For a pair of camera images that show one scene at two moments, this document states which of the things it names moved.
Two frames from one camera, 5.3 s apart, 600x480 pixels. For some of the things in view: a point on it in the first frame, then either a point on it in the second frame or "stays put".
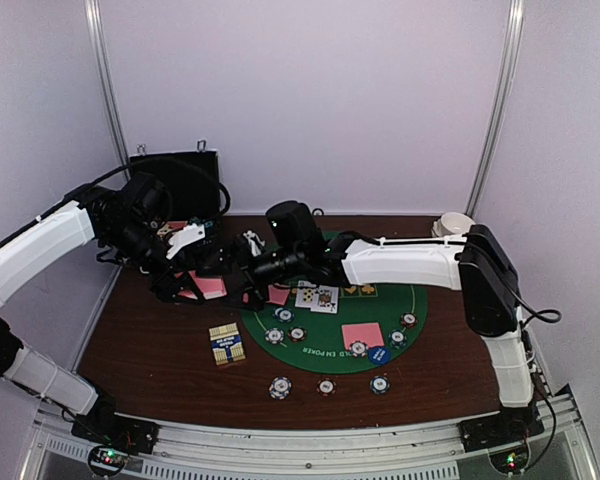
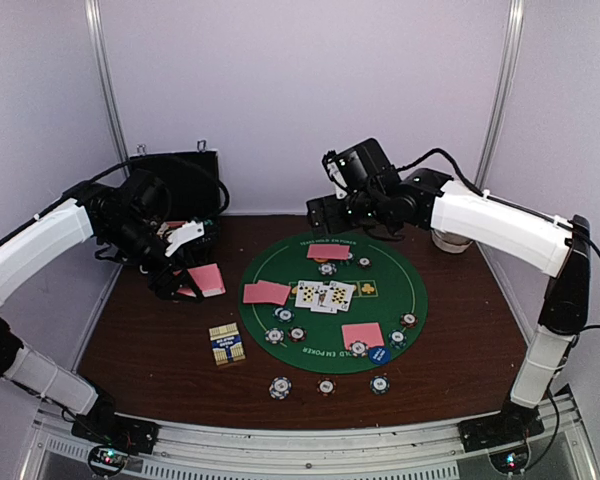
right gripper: [252, 286] -> [315, 218]
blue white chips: [359, 349] stays put
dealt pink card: [277, 295] stays put
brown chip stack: [326, 386] stays put
